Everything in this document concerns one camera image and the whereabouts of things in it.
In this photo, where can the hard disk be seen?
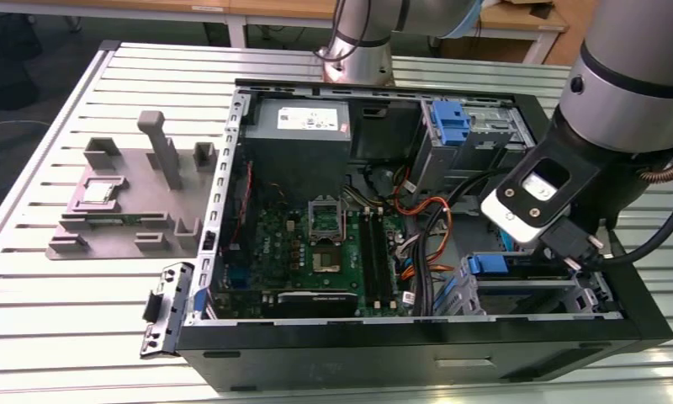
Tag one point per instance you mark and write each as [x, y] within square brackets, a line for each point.
[488, 264]

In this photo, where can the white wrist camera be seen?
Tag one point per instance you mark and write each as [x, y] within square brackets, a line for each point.
[516, 227]

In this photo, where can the blue drive latch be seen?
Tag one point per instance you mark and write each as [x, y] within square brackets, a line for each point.
[448, 122]

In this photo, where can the brown wooden cabinet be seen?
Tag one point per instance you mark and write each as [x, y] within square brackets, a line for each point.
[572, 25]

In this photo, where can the silver CPU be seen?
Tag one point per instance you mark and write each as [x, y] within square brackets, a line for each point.
[99, 194]

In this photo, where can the grey parts rack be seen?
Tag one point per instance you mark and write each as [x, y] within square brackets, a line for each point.
[140, 210]

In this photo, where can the black RAM slot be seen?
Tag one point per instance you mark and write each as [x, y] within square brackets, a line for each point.
[386, 269]
[371, 261]

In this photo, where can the grey power supply unit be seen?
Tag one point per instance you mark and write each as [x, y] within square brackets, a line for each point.
[298, 155]

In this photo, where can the grey metal card retainer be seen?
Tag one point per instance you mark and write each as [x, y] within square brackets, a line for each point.
[174, 303]

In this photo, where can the black PC case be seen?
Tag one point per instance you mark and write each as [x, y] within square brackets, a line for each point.
[371, 357]

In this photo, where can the CPU socket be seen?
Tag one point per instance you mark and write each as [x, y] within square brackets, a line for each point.
[331, 257]

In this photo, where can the blue expansion slot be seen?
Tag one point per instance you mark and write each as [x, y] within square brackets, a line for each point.
[239, 280]

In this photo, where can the green motherboard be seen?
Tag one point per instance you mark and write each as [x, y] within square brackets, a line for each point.
[280, 235]

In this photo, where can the green RAM stick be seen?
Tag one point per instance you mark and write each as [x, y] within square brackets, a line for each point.
[118, 220]

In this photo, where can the grey optical drive cage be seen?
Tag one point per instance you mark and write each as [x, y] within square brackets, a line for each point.
[443, 164]

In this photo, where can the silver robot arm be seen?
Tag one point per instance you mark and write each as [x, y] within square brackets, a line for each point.
[634, 105]

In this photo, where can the black graphics card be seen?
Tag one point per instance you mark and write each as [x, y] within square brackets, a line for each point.
[314, 303]

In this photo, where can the black office chair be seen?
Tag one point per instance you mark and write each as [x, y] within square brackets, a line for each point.
[6, 84]

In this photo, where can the wooden desk with white legs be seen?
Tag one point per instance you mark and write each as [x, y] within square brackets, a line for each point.
[511, 23]

